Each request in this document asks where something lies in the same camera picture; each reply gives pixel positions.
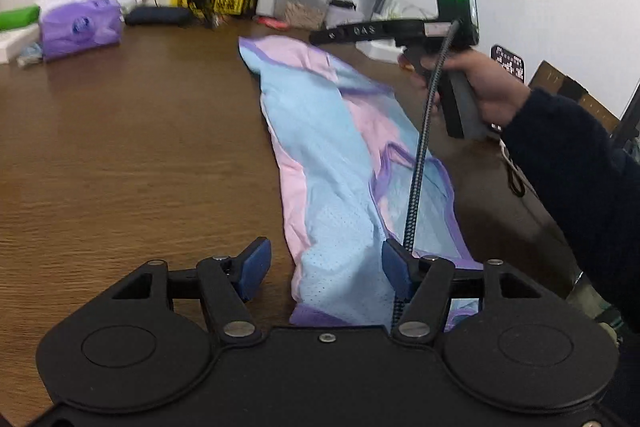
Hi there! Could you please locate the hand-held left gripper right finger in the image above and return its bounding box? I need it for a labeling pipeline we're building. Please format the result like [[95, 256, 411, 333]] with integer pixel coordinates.
[[381, 238, 543, 348]]

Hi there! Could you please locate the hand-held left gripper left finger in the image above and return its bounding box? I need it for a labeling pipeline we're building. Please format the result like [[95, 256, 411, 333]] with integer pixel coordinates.
[[111, 237, 273, 348]]

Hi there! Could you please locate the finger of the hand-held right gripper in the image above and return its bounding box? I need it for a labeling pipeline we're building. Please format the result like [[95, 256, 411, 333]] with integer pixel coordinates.
[[308, 20, 402, 47]]

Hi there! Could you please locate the pink and blue garment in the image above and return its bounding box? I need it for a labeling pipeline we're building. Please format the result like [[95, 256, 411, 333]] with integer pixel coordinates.
[[238, 35, 484, 328]]

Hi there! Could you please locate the person's right forearm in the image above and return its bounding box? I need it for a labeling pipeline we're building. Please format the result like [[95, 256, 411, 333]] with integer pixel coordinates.
[[500, 86, 640, 343]]

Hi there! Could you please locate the person's right hand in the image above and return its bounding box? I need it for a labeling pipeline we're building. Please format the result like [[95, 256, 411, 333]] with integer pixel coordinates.
[[398, 48, 532, 128]]

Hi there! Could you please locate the small white box black lid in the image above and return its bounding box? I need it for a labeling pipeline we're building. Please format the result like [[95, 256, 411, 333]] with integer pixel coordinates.
[[326, 0, 357, 28]]

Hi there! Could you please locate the white power strip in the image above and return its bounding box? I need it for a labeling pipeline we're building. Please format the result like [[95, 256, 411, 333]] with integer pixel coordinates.
[[357, 39, 407, 64]]

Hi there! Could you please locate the clear plastic container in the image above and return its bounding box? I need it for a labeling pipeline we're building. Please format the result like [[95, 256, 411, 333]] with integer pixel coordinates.
[[256, 0, 337, 30]]

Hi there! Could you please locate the bunch of small keys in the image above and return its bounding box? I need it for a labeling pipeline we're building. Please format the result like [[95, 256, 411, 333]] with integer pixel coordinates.
[[199, 8, 224, 31]]

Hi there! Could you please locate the cardboard box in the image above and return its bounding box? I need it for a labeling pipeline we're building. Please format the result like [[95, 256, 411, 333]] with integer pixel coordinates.
[[527, 60, 624, 138]]

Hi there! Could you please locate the black zip case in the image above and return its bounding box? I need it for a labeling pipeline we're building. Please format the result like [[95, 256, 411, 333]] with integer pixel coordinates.
[[123, 5, 194, 28]]

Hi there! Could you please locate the purple tissue pack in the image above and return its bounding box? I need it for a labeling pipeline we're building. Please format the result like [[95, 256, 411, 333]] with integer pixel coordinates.
[[38, 0, 125, 61]]

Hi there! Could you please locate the small blue-white packet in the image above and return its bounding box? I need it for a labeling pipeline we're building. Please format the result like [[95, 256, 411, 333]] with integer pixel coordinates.
[[17, 43, 45, 68]]

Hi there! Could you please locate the flat white box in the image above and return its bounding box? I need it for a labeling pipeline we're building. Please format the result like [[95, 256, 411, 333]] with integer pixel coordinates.
[[0, 24, 42, 66]]

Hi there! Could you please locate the green box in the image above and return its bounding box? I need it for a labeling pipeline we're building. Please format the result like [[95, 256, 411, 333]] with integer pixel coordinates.
[[0, 5, 41, 32]]

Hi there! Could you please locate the braided grey cable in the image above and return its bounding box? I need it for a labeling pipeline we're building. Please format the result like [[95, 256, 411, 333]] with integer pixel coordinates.
[[391, 19, 463, 329]]

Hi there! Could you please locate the black lanyard strap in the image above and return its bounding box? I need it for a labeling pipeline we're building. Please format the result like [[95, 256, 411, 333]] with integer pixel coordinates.
[[501, 141, 527, 198]]

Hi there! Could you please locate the dark frame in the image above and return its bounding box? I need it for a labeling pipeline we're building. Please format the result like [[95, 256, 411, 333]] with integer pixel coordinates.
[[607, 84, 640, 154]]

